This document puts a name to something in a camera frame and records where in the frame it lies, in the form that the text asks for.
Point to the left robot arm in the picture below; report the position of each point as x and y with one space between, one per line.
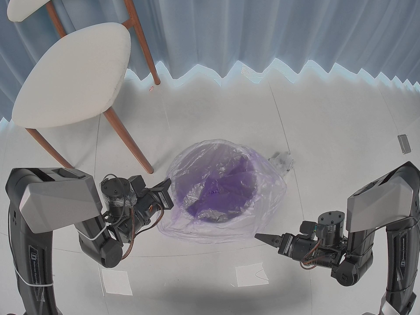
59 202

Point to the white padded wooden chair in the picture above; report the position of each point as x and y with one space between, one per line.
72 77

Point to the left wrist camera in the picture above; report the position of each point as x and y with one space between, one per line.
136 184

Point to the crumpled clear wrapper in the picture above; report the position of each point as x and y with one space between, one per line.
282 159

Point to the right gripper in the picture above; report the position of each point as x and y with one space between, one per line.
302 248

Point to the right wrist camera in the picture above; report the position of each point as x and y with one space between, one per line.
306 228

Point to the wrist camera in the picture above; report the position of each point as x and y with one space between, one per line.
136 184
306 228

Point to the purple plastic bag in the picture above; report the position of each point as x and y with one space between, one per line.
226 182

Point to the white trash bin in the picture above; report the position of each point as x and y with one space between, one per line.
197 162

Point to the pale blue curtain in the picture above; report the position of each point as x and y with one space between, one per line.
262 18

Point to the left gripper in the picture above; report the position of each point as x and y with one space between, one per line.
154 202

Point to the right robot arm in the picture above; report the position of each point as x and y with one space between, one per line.
377 205

